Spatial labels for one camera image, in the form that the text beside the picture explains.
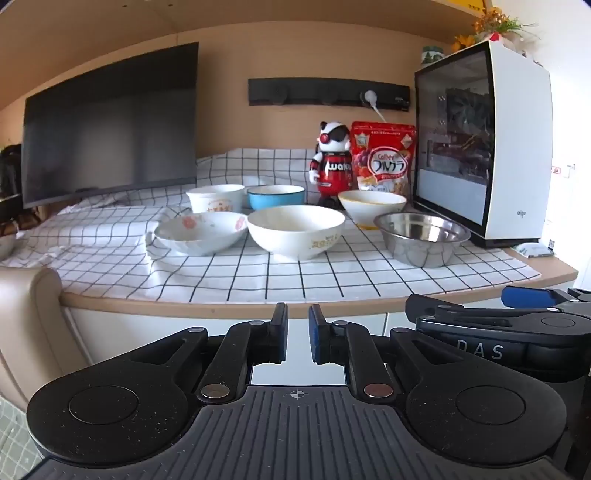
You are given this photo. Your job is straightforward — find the stainless steel bowl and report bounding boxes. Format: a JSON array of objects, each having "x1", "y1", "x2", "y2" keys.
[{"x1": 374, "y1": 213, "x2": 471, "y2": 268}]

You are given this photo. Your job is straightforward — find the yellow rimmed white bowl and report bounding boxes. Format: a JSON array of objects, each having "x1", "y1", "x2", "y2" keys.
[{"x1": 339, "y1": 190, "x2": 407, "y2": 230}]

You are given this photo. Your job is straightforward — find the blue enamel bowl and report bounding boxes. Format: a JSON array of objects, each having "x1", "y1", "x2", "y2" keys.
[{"x1": 247, "y1": 185, "x2": 305, "y2": 211}]

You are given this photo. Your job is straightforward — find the white printed paper bowl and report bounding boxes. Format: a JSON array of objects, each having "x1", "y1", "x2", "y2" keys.
[{"x1": 186, "y1": 184, "x2": 245, "y2": 213}]

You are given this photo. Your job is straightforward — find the small white packet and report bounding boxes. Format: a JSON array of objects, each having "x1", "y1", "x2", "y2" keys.
[{"x1": 512, "y1": 242, "x2": 554, "y2": 259}]

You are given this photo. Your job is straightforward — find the beige chair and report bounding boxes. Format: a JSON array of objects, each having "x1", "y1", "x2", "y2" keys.
[{"x1": 0, "y1": 267, "x2": 90, "y2": 410}]

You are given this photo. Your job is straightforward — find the white glass PC case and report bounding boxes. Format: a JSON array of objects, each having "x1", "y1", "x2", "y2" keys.
[{"x1": 413, "y1": 40, "x2": 553, "y2": 248}]

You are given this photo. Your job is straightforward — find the red Calbee cereal bag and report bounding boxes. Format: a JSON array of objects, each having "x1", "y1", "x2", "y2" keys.
[{"x1": 351, "y1": 121, "x2": 416, "y2": 197}]

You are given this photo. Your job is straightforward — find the red panda robot figurine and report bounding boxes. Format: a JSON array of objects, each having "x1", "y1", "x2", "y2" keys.
[{"x1": 308, "y1": 121, "x2": 353, "y2": 209}]

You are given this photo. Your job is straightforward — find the floral white shallow bowl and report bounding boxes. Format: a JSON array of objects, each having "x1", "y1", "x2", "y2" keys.
[{"x1": 153, "y1": 211, "x2": 247, "y2": 256}]

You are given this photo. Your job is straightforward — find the white checkered tablecloth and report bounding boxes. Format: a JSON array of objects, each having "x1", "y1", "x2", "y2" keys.
[{"x1": 0, "y1": 147, "x2": 542, "y2": 305}]

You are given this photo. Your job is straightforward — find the green lidded jar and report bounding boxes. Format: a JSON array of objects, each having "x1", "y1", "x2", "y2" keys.
[{"x1": 421, "y1": 46, "x2": 445, "y2": 68}]

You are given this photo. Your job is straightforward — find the yellow flower bouquet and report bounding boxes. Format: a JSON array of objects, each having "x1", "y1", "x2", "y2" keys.
[{"x1": 452, "y1": 7, "x2": 532, "y2": 55}]

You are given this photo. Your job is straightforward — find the black flat monitor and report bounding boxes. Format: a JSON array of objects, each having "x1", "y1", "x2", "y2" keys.
[{"x1": 21, "y1": 43, "x2": 199, "y2": 206}]

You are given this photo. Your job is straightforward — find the white plug and cable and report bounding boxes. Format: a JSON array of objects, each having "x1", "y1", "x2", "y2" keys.
[{"x1": 362, "y1": 90, "x2": 388, "y2": 124}]

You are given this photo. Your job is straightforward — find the black wall power strip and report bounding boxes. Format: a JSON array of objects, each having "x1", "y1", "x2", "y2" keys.
[{"x1": 249, "y1": 77, "x2": 411, "y2": 112}]

